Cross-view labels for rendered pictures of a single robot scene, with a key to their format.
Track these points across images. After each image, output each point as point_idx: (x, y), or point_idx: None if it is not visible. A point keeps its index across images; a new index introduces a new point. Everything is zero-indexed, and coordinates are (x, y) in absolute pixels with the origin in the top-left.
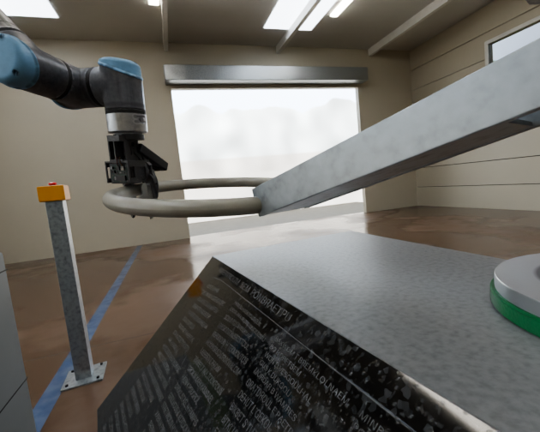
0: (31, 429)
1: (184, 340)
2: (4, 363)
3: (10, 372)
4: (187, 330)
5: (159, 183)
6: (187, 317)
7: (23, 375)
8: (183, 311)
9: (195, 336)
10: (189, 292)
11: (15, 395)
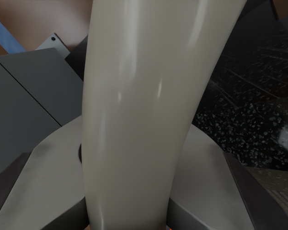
0: (29, 58)
1: (280, 205)
2: None
3: None
4: (282, 203)
5: (213, 63)
6: (280, 195)
7: None
8: (271, 185)
9: None
10: (279, 177)
11: (14, 76)
